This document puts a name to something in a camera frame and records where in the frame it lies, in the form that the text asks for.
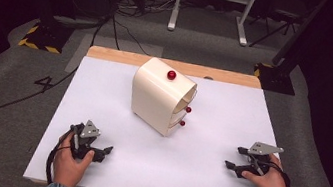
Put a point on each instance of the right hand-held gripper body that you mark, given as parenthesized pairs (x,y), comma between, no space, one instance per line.
(263,150)

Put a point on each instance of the black stand with slanted pole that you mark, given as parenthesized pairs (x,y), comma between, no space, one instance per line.
(279,74)

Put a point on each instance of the black stand base striped tape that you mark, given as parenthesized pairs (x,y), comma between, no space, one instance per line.
(45,37)

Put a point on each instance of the cream cabinet with red knobs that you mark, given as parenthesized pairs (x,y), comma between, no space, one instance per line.
(158,99)

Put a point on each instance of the black tripod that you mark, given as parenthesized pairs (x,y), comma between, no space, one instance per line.
(277,21)

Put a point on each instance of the person's right hand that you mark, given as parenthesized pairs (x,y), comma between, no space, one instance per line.
(271,186)

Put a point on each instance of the white table sheet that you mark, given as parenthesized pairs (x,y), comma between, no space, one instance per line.
(183,163)

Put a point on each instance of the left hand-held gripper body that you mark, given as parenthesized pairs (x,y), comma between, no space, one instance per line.
(90,132)

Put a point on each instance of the person's left hand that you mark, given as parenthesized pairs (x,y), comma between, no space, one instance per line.
(68,167)

